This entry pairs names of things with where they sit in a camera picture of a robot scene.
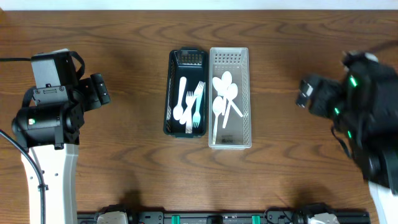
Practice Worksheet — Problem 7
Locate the white spoon group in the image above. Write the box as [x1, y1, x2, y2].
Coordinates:
[212, 96, 223, 144]
[223, 83, 242, 128]
[212, 77, 243, 117]

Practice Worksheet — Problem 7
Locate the white fork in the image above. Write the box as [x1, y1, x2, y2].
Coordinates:
[179, 81, 205, 124]
[185, 91, 194, 134]

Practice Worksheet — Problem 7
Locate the mint green plastic fork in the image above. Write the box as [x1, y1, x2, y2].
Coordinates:
[193, 86, 205, 128]

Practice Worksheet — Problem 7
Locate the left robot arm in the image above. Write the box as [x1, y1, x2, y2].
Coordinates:
[12, 73, 110, 223]

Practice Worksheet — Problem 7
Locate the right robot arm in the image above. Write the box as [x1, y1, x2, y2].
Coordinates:
[296, 52, 397, 223]

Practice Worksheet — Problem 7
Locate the clear plastic basket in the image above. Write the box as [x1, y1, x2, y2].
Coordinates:
[208, 47, 252, 150]

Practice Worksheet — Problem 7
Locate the dark green plastic basket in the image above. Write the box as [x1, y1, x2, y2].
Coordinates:
[164, 48, 208, 138]

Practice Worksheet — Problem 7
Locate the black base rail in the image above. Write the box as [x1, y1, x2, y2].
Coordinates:
[77, 203, 371, 224]

